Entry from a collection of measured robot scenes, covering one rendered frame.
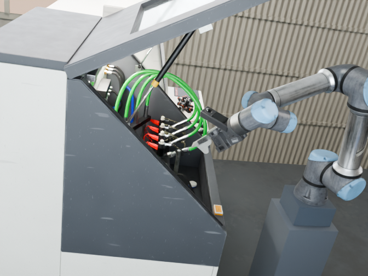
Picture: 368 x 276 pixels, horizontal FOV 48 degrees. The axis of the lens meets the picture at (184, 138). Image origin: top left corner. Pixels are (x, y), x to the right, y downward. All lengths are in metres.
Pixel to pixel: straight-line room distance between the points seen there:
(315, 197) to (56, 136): 1.14
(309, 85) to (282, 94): 0.12
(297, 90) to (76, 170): 0.82
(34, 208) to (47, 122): 0.33
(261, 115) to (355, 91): 0.45
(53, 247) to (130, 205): 0.33
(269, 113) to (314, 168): 0.63
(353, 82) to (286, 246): 0.79
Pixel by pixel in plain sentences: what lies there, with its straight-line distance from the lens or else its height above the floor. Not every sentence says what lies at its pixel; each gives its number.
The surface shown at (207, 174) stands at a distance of 1.85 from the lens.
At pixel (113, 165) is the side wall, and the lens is 1.37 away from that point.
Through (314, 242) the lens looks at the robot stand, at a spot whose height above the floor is 0.73.
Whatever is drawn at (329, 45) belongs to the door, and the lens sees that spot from 3.94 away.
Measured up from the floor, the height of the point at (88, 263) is 0.75.
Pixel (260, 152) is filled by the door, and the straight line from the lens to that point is 4.12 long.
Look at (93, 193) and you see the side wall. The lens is 1.44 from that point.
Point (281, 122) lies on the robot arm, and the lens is 1.39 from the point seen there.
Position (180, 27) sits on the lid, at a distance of 1.18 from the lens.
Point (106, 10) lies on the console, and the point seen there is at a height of 1.53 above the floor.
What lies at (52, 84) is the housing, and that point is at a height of 1.43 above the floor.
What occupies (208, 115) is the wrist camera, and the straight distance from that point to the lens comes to 1.44.
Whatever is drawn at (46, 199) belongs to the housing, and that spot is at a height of 1.01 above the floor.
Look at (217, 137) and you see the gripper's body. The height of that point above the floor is 1.27.
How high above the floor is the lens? 1.88
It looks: 26 degrees down
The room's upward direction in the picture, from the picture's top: 10 degrees clockwise
